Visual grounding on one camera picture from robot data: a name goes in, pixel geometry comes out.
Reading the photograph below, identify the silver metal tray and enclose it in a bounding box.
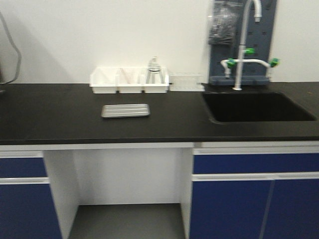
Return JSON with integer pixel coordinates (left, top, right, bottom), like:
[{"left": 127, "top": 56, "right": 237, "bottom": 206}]
[{"left": 101, "top": 104, "right": 151, "bottom": 119}]

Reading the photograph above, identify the white three-compartment organizer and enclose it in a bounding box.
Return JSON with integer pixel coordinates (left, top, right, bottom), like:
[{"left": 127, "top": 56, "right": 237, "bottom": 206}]
[{"left": 90, "top": 67, "right": 169, "bottom": 94}]

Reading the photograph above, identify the clear test tube rack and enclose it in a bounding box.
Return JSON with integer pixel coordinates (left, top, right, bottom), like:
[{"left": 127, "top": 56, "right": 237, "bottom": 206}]
[{"left": 169, "top": 73, "right": 204, "bottom": 92}]

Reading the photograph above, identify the clear glass flask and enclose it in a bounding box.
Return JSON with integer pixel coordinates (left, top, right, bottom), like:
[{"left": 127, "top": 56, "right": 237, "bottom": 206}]
[{"left": 146, "top": 56, "right": 164, "bottom": 84}]

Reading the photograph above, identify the black lab sink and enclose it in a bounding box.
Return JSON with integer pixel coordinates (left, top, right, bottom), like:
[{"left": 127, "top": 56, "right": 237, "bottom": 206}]
[{"left": 202, "top": 92, "right": 316, "bottom": 123}]

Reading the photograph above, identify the white gooseneck lab faucet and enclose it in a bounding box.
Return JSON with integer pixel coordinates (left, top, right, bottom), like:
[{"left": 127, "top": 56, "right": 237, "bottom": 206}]
[{"left": 220, "top": 0, "right": 280, "bottom": 91}]

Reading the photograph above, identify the blue cabinet door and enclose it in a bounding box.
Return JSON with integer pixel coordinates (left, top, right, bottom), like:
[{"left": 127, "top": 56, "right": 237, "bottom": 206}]
[
  {"left": 263, "top": 179, "right": 319, "bottom": 239},
  {"left": 0, "top": 184, "right": 62, "bottom": 239},
  {"left": 189, "top": 180, "right": 274, "bottom": 239}
]

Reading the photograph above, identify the clear plastic bag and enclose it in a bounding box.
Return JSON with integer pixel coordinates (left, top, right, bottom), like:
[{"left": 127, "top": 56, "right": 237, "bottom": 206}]
[{"left": 208, "top": 0, "right": 243, "bottom": 46}]

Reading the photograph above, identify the grey pegboard drying rack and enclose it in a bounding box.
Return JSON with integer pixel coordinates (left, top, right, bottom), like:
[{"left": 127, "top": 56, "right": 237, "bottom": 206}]
[{"left": 209, "top": 0, "right": 277, "bottom": 86}]

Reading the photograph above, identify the blue drawer front right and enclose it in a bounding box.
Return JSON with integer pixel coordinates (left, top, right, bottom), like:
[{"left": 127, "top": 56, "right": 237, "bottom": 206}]
[{"left": 193, "top": 153, "right": 319, "bottom": 174}]

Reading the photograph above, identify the blue drawer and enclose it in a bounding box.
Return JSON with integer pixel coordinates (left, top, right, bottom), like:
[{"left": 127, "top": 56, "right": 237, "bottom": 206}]
[
  {"left": 0, "top": 157, "right": 47, "bottom": 178},
  {"left": 193, "top": 153, "right": 319, "bottom": 174}
]

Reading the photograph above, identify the blue drawer front left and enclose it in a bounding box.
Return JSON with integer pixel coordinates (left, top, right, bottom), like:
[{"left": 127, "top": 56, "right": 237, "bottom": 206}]
[{"left": 0, "top": 157, "right": 47, "bottom": 178}]

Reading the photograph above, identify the blue cabinet door left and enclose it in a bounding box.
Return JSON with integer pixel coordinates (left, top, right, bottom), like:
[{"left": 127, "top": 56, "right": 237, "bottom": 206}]
[{"left": 0, "top": 184, "right": 62, "bottom": 239}]

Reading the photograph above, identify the blue cabinet door far right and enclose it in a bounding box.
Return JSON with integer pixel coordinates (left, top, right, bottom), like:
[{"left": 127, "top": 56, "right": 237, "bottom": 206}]
[{"left": 263, "top": 179, "right": 319, "bottom": 239}]

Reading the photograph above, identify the grey cable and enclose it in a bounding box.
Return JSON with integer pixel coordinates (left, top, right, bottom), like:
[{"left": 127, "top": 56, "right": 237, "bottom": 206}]
[{"left": 0, "top": 11, "right": 22, "bottom": 85}]

